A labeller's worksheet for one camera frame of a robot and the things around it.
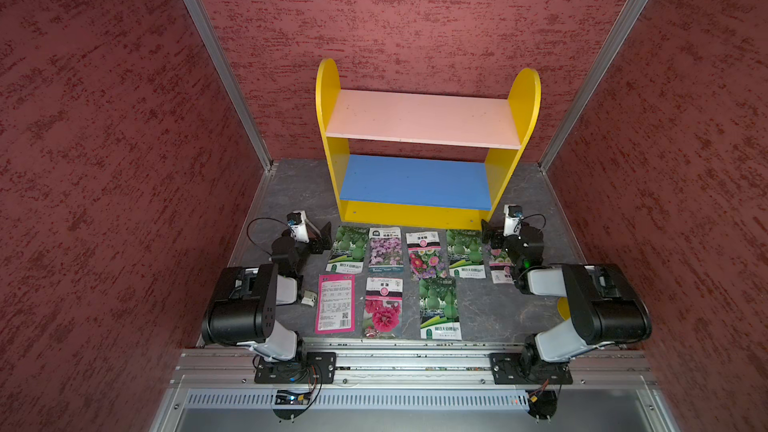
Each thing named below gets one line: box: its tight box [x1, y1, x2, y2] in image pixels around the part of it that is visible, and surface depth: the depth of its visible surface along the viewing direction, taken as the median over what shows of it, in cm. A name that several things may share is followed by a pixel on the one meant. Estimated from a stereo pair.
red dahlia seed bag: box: [364, 277, 403, 339], surface depth 85 cm
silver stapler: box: [301, 290, 317, 307], surface depth 85 cm
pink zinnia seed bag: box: [406, 231, 447, 281], surface depth 97 cm
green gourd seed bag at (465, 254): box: [446, 229, 486, 279], surface depth 97 cm
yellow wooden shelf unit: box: [315, 59, 542, 229], surface depth 81 cm
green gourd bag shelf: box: [419, 276, 462, 341], surface depth 85 cm
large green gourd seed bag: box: [326, 225, 370, 274], surface depth 97 cm
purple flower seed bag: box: [368, 227, 404, 274], surface depth 97 cm
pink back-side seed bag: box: [316, 274, 357, 334], surface depth 87 cm
